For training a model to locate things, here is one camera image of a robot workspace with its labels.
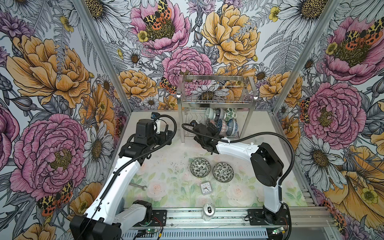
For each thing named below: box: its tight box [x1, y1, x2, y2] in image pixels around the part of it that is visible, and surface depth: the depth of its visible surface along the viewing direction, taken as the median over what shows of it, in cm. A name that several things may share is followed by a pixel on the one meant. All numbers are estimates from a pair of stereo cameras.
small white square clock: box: [200, 182, 212, 196], surface depth 83 cm
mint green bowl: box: [205, 107, 214, 120], surface depth 108 cm
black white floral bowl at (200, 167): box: [190, 158, 211, 178], surface depth 91 cm
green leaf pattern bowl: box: [225, 107, 237, 121], surface depth 113 cm
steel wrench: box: [128, 182, 148, 191], surface depth 85 cm
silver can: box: [202, 202, 216, 222], surface depth 66 cm
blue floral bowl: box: [226, 119, 239, 136], surface depth 99 cm
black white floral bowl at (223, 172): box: [212, 162, 234, 183], surface depth 89 cm
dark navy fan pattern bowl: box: [214, 107, 225, 122], surface depth 107 cm
